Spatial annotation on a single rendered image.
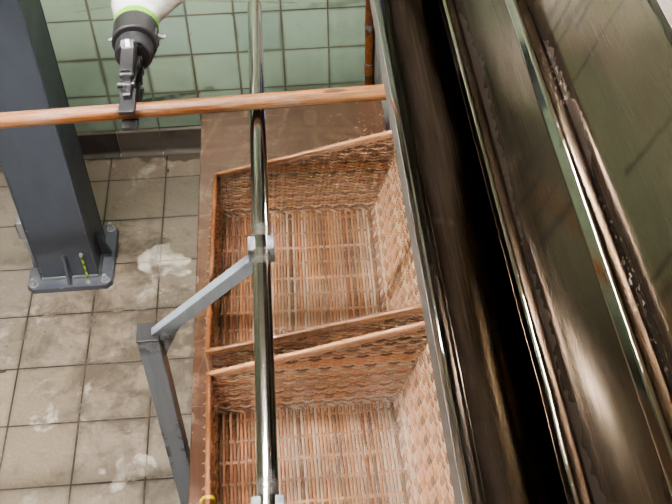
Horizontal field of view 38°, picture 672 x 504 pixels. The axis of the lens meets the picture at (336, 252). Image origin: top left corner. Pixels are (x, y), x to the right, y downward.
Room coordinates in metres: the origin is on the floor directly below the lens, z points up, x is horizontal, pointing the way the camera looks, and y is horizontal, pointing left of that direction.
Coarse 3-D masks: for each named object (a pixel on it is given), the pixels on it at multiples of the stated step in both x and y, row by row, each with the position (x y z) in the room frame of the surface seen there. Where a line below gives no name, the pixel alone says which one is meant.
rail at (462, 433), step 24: (384, 0) 1.40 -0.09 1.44; (384, 24) 1.33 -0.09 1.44; (384, 48) 1.28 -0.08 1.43; (408, 120) 1.09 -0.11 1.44; (408, 144) 1.04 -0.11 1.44; (408, 168) 0.99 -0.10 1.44; (432, 240) 0.85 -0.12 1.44; (432, 264) 0.81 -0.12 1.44; (432, 288) 0.77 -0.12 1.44; (432, 312) 0.74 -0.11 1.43; (456, 360) 0.66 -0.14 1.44; (456, 384) 0.63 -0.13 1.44; (456, 408) 0.59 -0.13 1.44; (456, 432) 0.56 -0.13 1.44; (456, 456) 0.54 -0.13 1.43; (480, 480) 0.51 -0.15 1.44
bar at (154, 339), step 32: (256, 0) 1.81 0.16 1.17; (256, 32) 1.70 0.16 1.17; (256, 64) 1.58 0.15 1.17; (256, 128) 1.39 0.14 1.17; (256, 160) 1.30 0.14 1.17; (256, 192) 1.22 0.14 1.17; (256, 224) 1.14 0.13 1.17; (256, 256) 1.07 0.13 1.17; (224, 288) 1.09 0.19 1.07; (256, 288) 1.00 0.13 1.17; (256, 320) 0.94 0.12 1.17; (160, 352) 1.07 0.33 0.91; (256, 352) 0.88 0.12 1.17; (160, 384) 1.07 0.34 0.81; (256, 384) 0.82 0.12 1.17; (160, 416) 1.07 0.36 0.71; (256, 416) 0.76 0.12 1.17; (256, 448) 0.71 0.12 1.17
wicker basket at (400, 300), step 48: (336, 144) 1.76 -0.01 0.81; (384, 144) 1.76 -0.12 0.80; (240, 192) 1.75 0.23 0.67; (288, 192) 1.75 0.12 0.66; (336, 192) 1.75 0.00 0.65; (384, 192) 1.72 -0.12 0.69; (240, 240) 1.66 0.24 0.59; (288, 240) 1.65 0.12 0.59; (336, 240) 1.65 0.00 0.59; (384, 240) 1.60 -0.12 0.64; (240, 288) 1.50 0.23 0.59; (288, 288) 1.50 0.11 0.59; (336, 288) 1.49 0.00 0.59; (384, 288) 1.47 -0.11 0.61; (240, 336) 1.36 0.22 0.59; (288, 336) 1.21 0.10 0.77; (336, 336) 1.21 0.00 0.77
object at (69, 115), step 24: (216, 96) 1.45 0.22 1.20; (240, 96) 1.44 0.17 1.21; (264, 96) 1.44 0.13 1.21; (288, 96) 1.44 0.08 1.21; (312, 96) 1.44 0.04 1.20; (336, 96) 1.44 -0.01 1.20; (360, 96) 1.45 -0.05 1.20; (384, 96) 1.45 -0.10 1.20; (0, 120) 1.40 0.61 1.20; (24, 120) 1.40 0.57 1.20; (48, 120) 1.40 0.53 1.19; (72, 120) 1.40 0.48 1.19; (96, 120) 1.41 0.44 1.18
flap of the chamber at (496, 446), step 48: (432, 0) 1.45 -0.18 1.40; (432, 48) 1.31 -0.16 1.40; (432, 96) 1.18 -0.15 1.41; (432, 144) 1.07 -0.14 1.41; (432, 192) 0.96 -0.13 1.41; (480, 192) 0.97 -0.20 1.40; (480, 240) 0.88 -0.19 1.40; (480, 288) 0.79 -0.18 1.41; (432, 336) 0.71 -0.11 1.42; (480, 336) 0.72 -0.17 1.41; (480, 384) 0.64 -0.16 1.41; (528, 384) 0.65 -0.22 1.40; (480, 432) 0.58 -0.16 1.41; (528, 432) 0.58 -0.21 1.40; (528, 480) 0.52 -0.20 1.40
